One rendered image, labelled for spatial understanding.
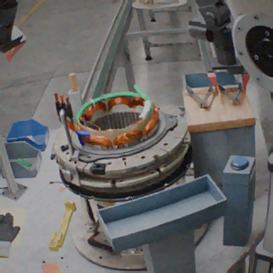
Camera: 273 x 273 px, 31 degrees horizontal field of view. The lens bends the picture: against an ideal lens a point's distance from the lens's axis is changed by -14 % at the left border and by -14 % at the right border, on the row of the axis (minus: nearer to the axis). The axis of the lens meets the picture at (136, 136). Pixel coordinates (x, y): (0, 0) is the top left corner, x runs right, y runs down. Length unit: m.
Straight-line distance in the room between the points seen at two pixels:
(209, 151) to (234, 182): 0.20
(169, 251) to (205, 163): 0.37
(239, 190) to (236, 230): 0.14
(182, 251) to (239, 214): 0.21
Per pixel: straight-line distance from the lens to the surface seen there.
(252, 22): 0.78
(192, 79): 1.60
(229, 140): 1.36
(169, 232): 1.04
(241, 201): 1.23
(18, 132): 2.05
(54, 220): 1.56
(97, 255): 1.37
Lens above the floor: 1.72
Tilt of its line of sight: 30 degrees down
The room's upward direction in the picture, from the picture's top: 10 degrees counter-clockwise
